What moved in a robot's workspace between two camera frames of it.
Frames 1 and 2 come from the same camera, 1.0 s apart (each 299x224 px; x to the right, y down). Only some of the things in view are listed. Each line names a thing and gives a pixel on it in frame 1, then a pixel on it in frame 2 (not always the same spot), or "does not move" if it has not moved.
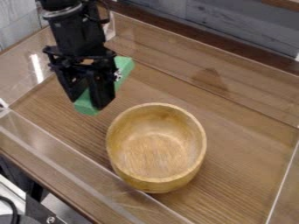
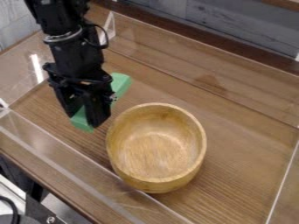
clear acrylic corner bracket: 108,26 does not move
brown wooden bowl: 154,143 does not move
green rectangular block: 84,104 -> 121,81
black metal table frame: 37,205 does not move
